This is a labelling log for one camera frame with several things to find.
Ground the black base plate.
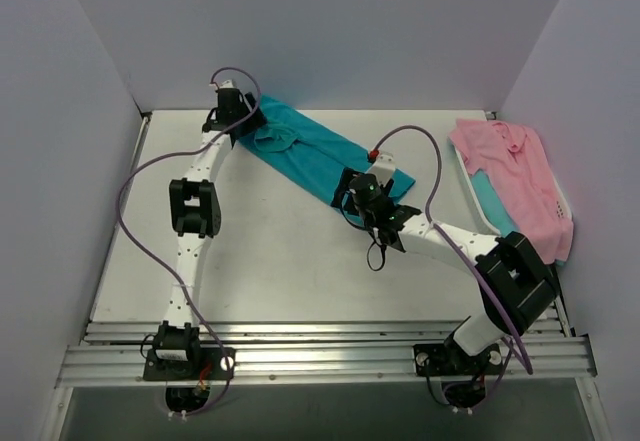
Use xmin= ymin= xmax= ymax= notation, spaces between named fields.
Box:
xmin=413 ymin=343 xmax=503 ymax=377
xmin=142 ymin=347 xmax=235 ymax=382

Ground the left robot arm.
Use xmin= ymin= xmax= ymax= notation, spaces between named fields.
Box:
xmin=151 ymin=80 xmax=266 ymax=380

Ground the white laundry basket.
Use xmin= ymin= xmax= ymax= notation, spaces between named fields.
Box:
xmin=449 ymin=128 xmax=574 ymax=250

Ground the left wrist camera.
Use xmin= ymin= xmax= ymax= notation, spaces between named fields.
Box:
xmin=210 ymin=79 xmax=238 ymax=92

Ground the aluminium rail frame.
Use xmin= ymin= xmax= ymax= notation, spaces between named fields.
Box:
xmin=57 ymin=316 xmax=597 ymax=387

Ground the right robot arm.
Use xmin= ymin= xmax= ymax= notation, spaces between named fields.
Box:
xmin=331 ymin=168 xmax=559 ymax=374

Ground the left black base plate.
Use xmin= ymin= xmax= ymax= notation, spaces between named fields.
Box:
xmin=142 ymin=347 xmax=235 ymax=382

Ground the light teal shirt in basket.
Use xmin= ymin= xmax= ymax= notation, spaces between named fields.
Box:
xmin=470 ymin=169 xmax=574 ymax=265

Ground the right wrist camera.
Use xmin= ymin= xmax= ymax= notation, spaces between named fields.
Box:
xmin=366 ymin=149 xmax=396 ymax=187

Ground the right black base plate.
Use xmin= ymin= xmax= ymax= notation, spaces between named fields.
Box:
xmin=413 ymin=343 xmax=503 ymax=377

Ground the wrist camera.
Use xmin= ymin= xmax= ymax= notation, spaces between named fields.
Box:
xmin=210 ymin=79 xmax=238 ymax=92
xmin=366 ymin=149 xmax=396 ymax=187

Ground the pink polo shirt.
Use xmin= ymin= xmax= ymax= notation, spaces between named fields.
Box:
xmin=449 ymin=119 xmax=574 ymax=264

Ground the teal t-shirt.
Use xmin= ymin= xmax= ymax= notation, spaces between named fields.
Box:
xmin=234 ymin=93 xmax=417 ymax=208

